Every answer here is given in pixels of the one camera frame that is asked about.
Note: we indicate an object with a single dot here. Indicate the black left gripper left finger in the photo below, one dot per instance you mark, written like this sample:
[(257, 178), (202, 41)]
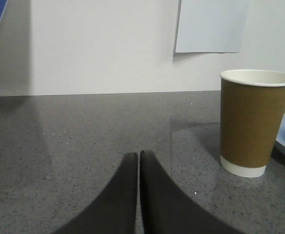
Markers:
[(114, 209)]

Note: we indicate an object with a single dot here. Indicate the brown paper cup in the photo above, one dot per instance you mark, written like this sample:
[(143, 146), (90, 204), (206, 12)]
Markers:
[(252, 108)]

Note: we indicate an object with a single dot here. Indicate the white paper sheet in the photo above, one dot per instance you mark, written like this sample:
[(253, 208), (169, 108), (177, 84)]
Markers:
[(211, 26)]

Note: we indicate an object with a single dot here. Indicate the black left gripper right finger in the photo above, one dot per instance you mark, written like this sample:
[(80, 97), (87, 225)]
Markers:
[(166, 209)]

